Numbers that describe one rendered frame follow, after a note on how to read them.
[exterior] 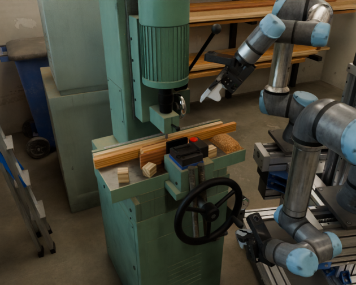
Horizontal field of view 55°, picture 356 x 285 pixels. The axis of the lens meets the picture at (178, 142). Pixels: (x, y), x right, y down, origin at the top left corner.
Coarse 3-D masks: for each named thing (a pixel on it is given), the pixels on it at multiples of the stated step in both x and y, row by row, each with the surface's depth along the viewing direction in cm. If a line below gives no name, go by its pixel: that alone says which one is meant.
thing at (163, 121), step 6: (150, 108) 141; (156, 108) 140; (150, 114) 143; (156, 114) 137; (162, 114) 135; (168, 114) 135; (174, 114) 135; (150, 120) 145; (156, 120) 139; (162, 120) 133; (168, 120) 133; (174, 120) 135; (156, 126) 140; (162, 126) 135; (168, 126) 134; (168, 132) 136
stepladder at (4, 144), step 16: (0, 128) 181; (0, 144) 169; (0, 160) 173; (16, 160) 193; (16, 176) 180; (16, 192) 187; (32, 192) 209; (32, 208) 192; (32, 224) 218; (48, 224) 228; (48, 240) 206
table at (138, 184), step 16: (208, 144) 148; (224, 160) 142; (240, 160) 146; (96, 176) 137; (112, 176) 128; (144, 176) 128; (160, 176) 129; (112, 192) 121; (128, 192) 124; (144, 192) 128; (176, 192) 124
